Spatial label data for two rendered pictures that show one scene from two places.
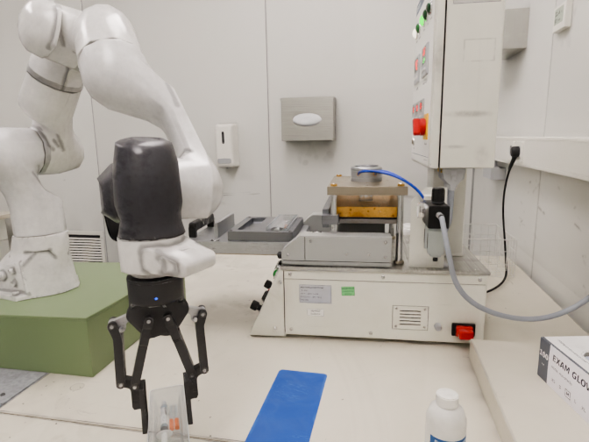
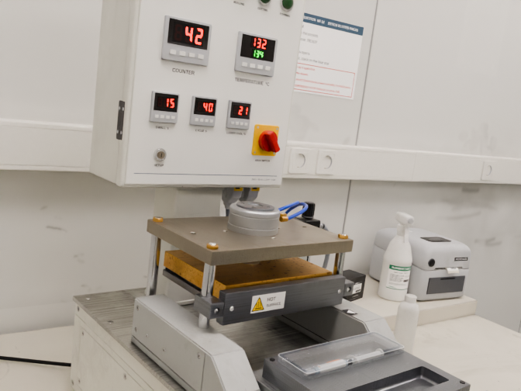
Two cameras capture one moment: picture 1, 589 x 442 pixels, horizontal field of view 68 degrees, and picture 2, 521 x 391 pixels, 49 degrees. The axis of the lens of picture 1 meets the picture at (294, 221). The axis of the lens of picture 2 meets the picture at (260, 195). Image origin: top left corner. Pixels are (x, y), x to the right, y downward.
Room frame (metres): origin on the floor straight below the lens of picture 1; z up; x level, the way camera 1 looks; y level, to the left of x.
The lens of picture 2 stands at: (1.74, 0.40, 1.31)
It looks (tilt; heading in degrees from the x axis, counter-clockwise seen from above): 9 degrees down; 222
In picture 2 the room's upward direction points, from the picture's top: 7 degrees clockwise
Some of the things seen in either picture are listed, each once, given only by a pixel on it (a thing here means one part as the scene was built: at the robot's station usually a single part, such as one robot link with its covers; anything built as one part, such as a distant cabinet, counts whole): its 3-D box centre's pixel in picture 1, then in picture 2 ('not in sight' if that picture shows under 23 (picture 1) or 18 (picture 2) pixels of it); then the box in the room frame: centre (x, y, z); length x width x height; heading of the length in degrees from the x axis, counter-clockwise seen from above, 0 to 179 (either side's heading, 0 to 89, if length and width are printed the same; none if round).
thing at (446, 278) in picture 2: not in sight; (419, 261); (0.12, -0.37, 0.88); 0.25 x 0.20 x 0.17; 72
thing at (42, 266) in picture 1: (31, 260); not in sight; (1.03, 0.65, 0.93); 0.22 x 0.19 x 0.14; 74
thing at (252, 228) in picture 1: (267, 228); (366, 380); (1.14, 0.07, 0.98); 0.20 x 0.17 x 0.03; 171
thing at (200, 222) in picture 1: (202, 224); not in sight; (1.17, 0.25, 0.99); 0.15 x 0.02 x 0.04; 171
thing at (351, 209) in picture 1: (365, 197); (253, 256); (1.09, -0.18, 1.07); 0.22 x 0.17 x 0.10; 171
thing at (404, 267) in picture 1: (378, 250); (226, 331); (1.10, -0.22, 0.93); 0.46 x 0.35 x 0.01; 81
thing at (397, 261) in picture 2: not in sight; (398, 256); (0.28, -0.36, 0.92); 0.09 x 0.08 x 0.25; 52
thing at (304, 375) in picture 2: (283, 224); (343, 358); (1.13, 0.03, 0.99); 0.18 x 0.06 x 0.02; 171
